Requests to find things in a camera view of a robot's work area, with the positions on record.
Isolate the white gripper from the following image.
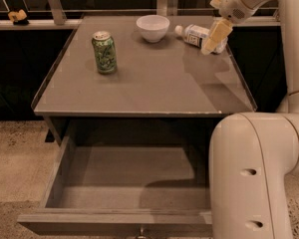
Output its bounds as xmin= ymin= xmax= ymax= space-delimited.
xmin=201 ymin=0 xmax=255 ymax=55

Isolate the clear blue-label plastic bottle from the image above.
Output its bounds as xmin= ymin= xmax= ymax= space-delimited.
xmin=174 ymin=24 xmax=227 ymax=55

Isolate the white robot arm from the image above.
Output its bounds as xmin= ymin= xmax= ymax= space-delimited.
xmin=201 ymin=0 xmax=299 ymax=239

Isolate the grey cabinet with top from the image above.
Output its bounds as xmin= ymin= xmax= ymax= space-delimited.
xmin=32 ymin=16 xmax=256 ymax=140

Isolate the open grey top drawer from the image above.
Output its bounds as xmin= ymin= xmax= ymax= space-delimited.
xmin=17 ymin=129 xmax=214 ymax=239

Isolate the metal drawer knob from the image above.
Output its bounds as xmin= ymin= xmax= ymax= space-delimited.
xmin=136 ymin=227 xmax=148 ymax=239

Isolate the white ceramic bowl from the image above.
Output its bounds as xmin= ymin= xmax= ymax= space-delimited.
xmin=137 ymin=15 xmax=169 ymax=43

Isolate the green soda can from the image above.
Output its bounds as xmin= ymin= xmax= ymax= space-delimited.
xmin=92 ymin=31 xmax=117 ymax=74

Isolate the small yellow black object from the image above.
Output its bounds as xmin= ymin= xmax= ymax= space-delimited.
xmin=8 ymin=9 xmax=29 ymax=25

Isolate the metal railing frame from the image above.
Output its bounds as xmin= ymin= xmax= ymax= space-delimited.
xmin=0 ymin=0 xmax=280 ymax=32

